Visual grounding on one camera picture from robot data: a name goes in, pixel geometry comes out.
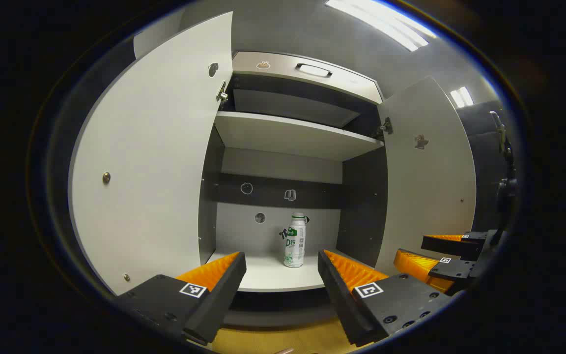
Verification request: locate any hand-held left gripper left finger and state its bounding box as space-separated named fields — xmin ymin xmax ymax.
xmin=114 ymin=251 xmax=247 ymax=345

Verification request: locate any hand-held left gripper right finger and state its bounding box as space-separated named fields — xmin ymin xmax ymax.
xmin=317 ymin=249 xmax=454 ymax=348

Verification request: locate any grey cabinet door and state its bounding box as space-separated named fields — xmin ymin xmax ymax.
xmin=375 ymin=75 xmax=477 ymax=276
xmin=68 ymin=11 xmax=234 ymax=296

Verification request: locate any white bottle with green label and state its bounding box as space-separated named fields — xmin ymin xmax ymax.
xmin=283 ymin=212 xmax=309 ymax=268

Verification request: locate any grey cabinet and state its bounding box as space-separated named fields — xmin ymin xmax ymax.
xmin=197 ymin=51 xmax=389 ymax=327

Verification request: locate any white cabinet shelf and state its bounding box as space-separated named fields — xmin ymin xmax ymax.
xmin=214 ymin=111 xmax=384 ymax=162

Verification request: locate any black backdrop cloth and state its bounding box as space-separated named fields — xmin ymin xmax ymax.
xmin=456 ymin=101 xmax=509 ymax=232

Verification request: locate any small ceiling light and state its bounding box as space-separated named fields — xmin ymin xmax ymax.
xmin=450 ymin=87 xmax=474 ymax=109

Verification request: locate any long ceiling light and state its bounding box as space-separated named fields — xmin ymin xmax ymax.
xmin=325 ymin=0 xmax=438 ymax=52

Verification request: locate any grey drawer with handle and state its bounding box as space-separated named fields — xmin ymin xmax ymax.
xmin=231 ymin=51 xmax=384 ymax=105

